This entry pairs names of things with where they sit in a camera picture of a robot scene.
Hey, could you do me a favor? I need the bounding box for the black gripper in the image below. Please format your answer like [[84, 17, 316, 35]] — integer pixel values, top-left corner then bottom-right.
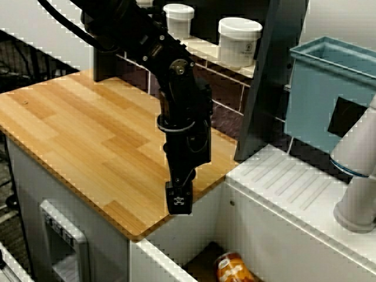
[[162, 119, 213, 216]]

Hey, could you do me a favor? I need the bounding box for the orange brown soup can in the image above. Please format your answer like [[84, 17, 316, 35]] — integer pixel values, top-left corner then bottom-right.
[[215, 251, 254, 282]]

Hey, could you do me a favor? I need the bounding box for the white toy sink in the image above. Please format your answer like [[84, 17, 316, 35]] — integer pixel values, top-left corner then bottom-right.
[[128, 143, 376, 282]]

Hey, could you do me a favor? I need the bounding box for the grey toy dishwasher door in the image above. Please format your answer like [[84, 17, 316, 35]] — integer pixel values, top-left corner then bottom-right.
[[39, 199, 90, 282]]

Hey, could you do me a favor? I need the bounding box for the white toy kitchen cabinet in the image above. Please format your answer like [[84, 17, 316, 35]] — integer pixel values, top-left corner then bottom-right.
[[4, 129, 136, 282]]

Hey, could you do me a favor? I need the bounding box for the teal plastic box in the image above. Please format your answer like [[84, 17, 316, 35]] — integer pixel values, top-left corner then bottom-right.
[[283, 36, 376, 154]]

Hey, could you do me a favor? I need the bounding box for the white printed plastic tub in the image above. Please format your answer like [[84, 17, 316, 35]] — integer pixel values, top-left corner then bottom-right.
[[217, 16, 264, 69]]

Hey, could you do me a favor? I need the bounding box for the white plain plastic tub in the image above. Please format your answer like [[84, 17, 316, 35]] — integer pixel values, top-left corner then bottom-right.
[[162, 3, 196, 39]]

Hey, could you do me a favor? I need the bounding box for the grey toy faucet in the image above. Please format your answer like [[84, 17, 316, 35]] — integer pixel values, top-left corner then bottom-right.
[[328, 93, 376, 234]]

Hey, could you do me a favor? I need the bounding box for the dark upright post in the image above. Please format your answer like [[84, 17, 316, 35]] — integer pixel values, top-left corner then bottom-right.
[[93, 43, 127, 83], [234, 0, 310, 162]]

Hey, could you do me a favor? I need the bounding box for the aluminium frame rail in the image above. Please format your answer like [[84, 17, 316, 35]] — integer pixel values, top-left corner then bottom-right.
[[0, 240, 35, 282]]

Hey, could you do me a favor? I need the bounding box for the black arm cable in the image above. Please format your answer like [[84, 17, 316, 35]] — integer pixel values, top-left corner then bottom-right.
[[37, 0, 103, 51]]

